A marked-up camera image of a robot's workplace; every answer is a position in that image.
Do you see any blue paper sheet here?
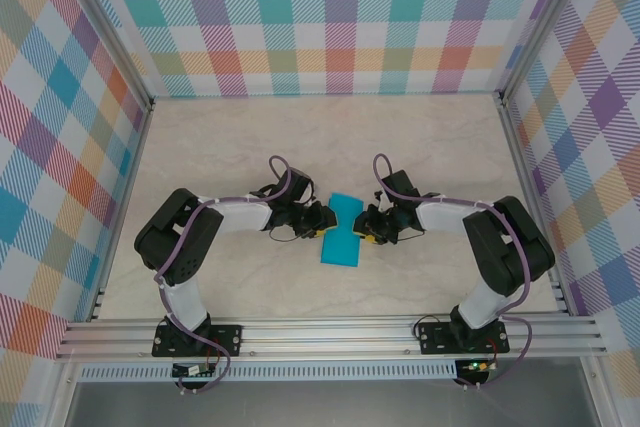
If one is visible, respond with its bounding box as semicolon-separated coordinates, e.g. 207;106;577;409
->
319;191;365;268

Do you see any grey metal sheet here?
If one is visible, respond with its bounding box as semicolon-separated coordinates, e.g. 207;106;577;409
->
64;379;601;427

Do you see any small black circuit board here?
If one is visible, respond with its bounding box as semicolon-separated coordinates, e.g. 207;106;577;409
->
171;361;217;379

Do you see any thin black camera cable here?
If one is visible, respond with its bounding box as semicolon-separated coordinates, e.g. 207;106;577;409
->
392;225;427;244
268;225;307;244

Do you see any purple cable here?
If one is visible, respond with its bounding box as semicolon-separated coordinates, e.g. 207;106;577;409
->
155;155;294;397
372;152;532;392

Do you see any long aluminium base rail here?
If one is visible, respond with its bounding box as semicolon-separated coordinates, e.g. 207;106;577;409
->
54;314;609;362

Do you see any thin black looped wire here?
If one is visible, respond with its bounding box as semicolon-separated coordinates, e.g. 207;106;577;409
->
412;314;444;343

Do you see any aluminium side rail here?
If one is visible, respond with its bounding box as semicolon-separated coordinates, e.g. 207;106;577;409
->
85;101;155;323
496;96;573;317

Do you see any slotted aluminium cable strip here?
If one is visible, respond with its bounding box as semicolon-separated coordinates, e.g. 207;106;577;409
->
78;364;459;383

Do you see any black round cable mount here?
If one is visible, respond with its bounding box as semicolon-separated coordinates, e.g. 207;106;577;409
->
173;375;222;397
451;357;500;391

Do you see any aluminium frame post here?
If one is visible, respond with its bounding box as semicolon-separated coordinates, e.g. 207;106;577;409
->
497;0;599;107
58;0;157;112
579;356;615;427
47;360;85;427

